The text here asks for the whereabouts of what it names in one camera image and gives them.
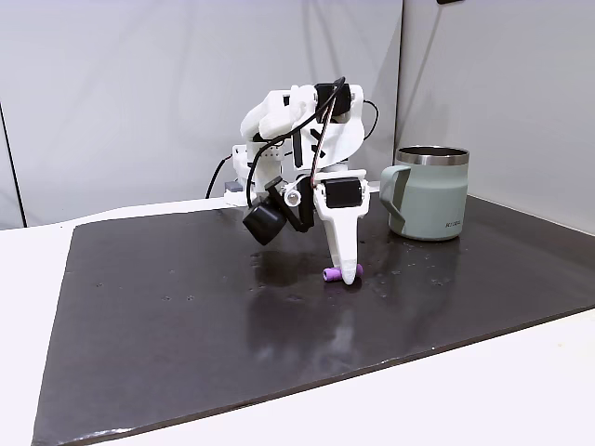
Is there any purple pen grip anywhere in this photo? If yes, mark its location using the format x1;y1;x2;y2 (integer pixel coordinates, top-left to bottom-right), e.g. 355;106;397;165
322;263;365;284

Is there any grey-green steel mug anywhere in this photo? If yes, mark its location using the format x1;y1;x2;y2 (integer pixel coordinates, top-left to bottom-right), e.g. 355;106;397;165
379;145;471;243

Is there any black power cable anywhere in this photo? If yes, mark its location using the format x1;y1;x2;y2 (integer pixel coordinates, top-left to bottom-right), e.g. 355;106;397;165
205;154;234;200

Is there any black glossy table mat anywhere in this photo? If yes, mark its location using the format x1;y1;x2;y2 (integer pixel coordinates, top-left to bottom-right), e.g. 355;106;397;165
31;192;595;446

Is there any black camera box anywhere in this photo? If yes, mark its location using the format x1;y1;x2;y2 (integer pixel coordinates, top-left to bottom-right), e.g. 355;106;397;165
241;179;290;247

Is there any red servo wire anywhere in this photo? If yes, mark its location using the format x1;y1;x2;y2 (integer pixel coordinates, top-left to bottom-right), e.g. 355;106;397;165
310;99;337;188

